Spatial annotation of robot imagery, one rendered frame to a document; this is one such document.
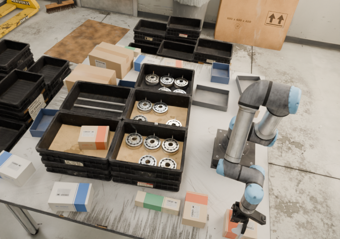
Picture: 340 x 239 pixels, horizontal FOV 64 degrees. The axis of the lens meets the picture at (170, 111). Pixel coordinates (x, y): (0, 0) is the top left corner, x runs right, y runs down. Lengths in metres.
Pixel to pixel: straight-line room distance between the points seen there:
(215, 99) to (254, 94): 0.98
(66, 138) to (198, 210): 0.88
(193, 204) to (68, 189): 0.67
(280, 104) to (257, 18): 3.16
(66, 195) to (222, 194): 0.86
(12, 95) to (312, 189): 2.77
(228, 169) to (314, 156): 1.87
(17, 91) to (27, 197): 1.23
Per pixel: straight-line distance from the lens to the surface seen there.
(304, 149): 3.10
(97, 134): 1.62
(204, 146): 1.84
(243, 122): 1.25
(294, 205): 2.66
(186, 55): 3.19
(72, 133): 1.76
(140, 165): 1.44
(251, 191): 1.24
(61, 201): 1.56
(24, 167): 1.74
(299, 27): 4.68
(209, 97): 2.18
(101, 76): 2.09
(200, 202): 1.54
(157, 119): 1.78
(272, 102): 1.23
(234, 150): 1.28
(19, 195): 1.76
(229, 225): 1.52
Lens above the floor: 2.14
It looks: 45 degrees down
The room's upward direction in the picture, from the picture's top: 5 degrees clockwise
